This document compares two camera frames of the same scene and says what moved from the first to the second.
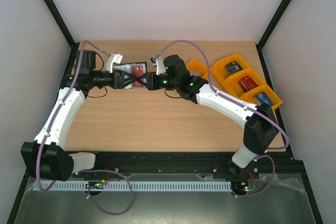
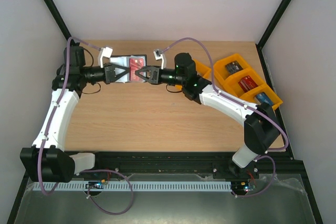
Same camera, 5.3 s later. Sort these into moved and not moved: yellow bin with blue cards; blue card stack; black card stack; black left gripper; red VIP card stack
Moved: black left gripper
Not moved: red VIP card stack; blue card stack; black card stack; yellow bin with blue cards
